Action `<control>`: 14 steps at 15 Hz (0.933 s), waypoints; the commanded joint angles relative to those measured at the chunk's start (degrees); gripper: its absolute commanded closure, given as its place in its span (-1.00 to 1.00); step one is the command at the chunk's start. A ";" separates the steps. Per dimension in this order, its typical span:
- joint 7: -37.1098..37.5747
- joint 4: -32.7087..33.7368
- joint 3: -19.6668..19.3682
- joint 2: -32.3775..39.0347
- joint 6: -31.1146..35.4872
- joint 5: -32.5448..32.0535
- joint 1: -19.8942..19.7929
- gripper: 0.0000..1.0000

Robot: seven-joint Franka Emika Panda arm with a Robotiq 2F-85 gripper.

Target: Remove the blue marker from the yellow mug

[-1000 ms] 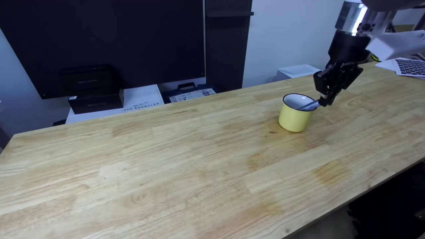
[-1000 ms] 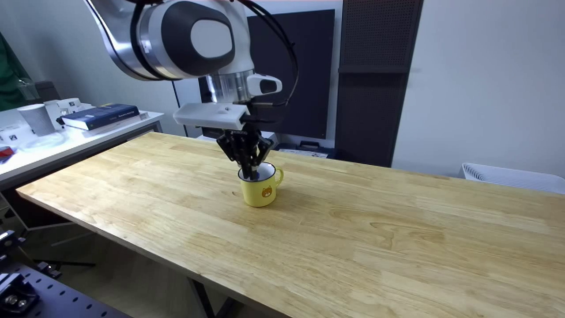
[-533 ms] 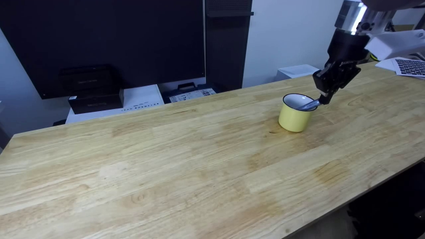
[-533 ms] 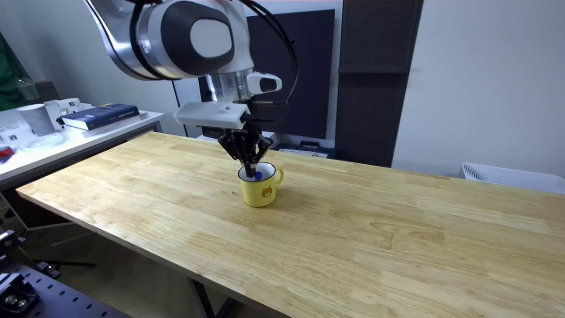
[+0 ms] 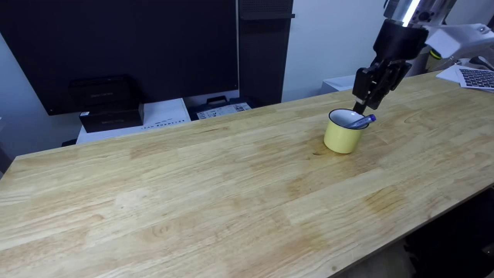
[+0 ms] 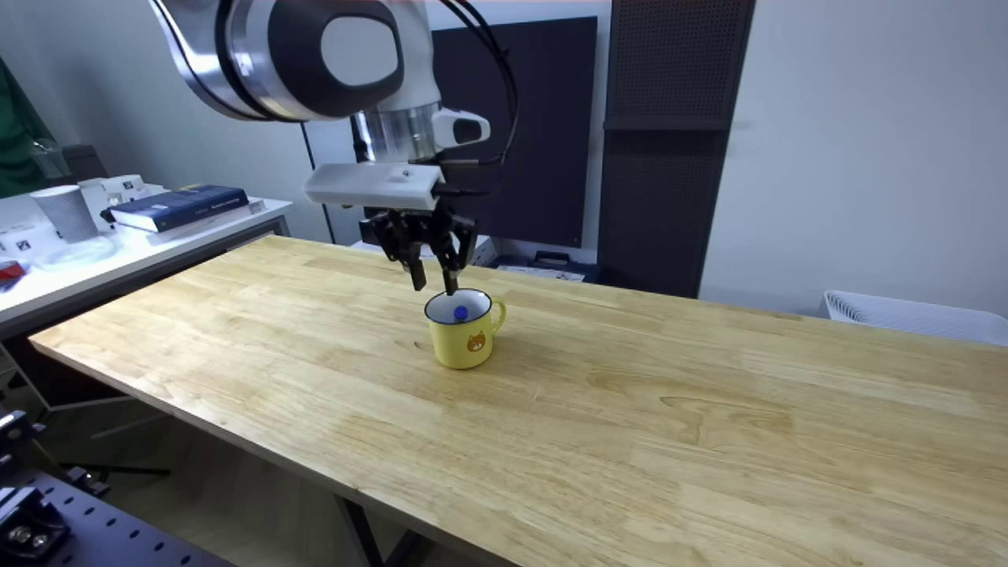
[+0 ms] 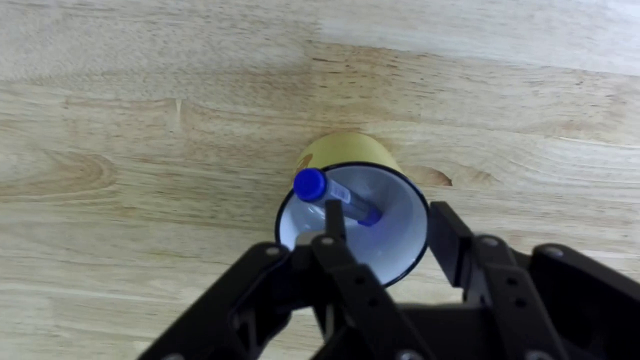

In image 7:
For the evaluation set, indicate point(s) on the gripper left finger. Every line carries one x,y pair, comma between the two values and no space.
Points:
350,280

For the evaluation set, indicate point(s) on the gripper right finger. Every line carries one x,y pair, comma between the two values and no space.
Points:
505,280

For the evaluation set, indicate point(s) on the yellow mug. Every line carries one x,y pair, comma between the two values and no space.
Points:
390,220

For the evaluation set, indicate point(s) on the blue marker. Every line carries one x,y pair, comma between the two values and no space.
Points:
330,192

